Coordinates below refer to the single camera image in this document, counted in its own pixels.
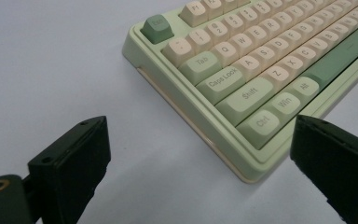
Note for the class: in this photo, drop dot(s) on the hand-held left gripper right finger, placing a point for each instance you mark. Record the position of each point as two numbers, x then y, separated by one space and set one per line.
338 171

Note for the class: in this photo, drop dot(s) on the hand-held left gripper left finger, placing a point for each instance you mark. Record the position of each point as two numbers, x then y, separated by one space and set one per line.
71 177

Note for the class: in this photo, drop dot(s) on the green and cream keyboard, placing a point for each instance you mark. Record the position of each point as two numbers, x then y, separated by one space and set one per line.
248 77

